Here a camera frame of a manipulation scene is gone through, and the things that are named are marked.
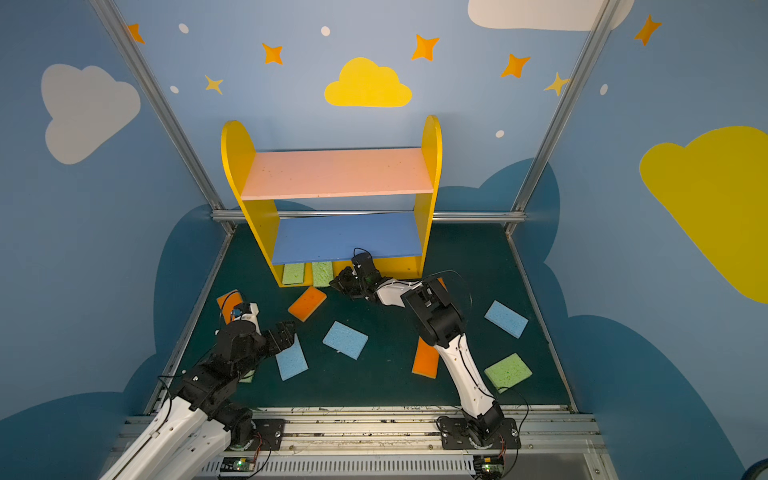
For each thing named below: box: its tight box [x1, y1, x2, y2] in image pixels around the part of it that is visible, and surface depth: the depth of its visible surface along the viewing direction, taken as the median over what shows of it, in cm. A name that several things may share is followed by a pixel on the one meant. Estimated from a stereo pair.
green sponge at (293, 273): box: [282, 263, 305, 285], surface depth 106 cm
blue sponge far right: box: [484, 300, 529, 339], surface depth 97 cm
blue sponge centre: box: [322, 320, 369, 361], surface depth 92 cm
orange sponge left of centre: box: [287, 286, 327, 322], surface depth 100 cm
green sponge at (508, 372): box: [484, 352, 533, 394], surface depth 85 cm
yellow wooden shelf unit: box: [221, 116, 444, 287], surface depth 84 cm
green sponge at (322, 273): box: [312, 261, 334, 287], surface depth 103 cm
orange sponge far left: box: [216, 290, 243, 325], surface depth 100 cm
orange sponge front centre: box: [412, 336, 440, 379], surface depth 87 cm
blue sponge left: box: [275, 333, 309, 381], surface depth 86 cm
